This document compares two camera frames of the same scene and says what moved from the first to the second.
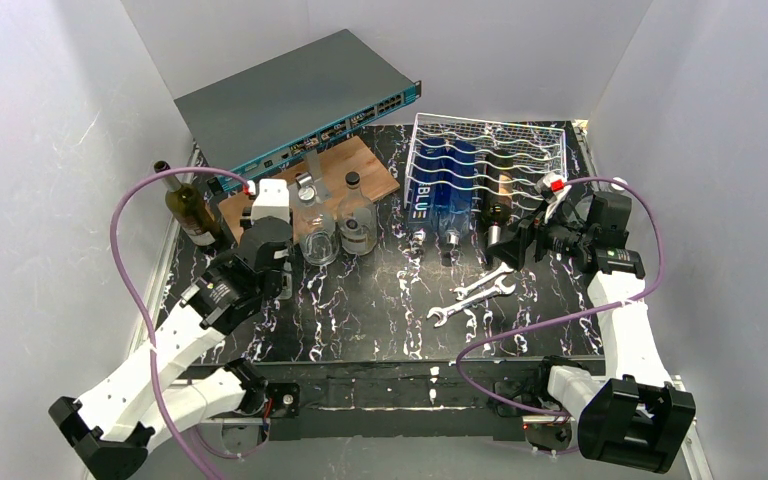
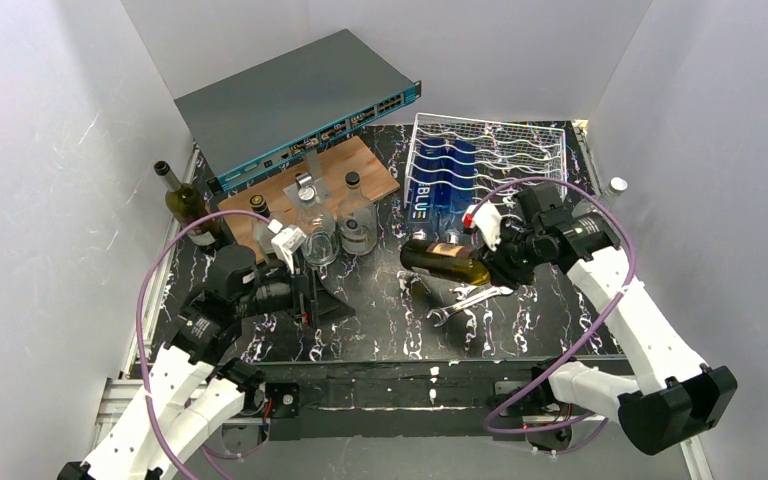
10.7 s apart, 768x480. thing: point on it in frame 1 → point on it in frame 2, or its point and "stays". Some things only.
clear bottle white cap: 317,227 stays
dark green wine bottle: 497,187 → 447,260
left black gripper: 247,216 → 306,291
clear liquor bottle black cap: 357,219 stays
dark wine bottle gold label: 188,207 stays
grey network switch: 267,113 stays
